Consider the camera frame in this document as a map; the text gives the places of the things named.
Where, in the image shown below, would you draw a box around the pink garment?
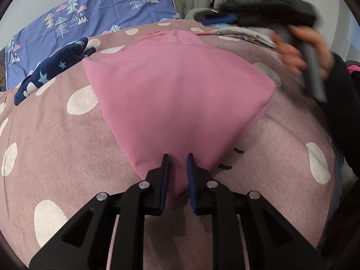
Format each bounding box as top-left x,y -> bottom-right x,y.
82,30 -> 276,207

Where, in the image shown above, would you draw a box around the green pillow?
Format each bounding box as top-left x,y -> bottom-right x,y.
172,0 -> 211,20

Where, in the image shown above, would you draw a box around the black jacket right forearm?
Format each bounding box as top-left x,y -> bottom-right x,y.
318,53 -> 359,176

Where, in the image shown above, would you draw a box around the blue tree-patterned sheet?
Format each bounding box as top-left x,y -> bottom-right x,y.
4,0 -> 181,90

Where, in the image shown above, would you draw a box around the navy star-patterned garment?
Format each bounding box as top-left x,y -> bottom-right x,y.
13,37 -> 96,106

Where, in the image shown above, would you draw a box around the person's right hand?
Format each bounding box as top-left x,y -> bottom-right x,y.
272,26 -> 335,79

